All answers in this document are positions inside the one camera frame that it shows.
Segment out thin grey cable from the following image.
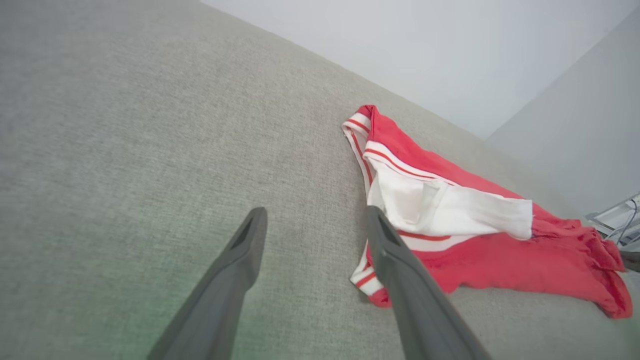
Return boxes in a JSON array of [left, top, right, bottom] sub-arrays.
[[616, 198, 639, 246]]

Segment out grey partition panel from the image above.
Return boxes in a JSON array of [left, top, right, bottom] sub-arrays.
[[485, 5, 640, 218]]

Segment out red white basketball jersey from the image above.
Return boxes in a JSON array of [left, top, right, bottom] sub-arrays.
[[341, 104, 633, 320]]

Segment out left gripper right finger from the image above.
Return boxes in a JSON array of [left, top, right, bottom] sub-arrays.
[[366, 205, 493, 360]]

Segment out grey metal equipment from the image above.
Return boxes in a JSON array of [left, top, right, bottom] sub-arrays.
[[585, 194, 640, 251]]

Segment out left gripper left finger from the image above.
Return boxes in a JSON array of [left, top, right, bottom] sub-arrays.
[[146, 207, 269, 360]]

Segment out grey fabric sofa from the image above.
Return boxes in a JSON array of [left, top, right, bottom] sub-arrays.
[[0, 0, 640, 360]]

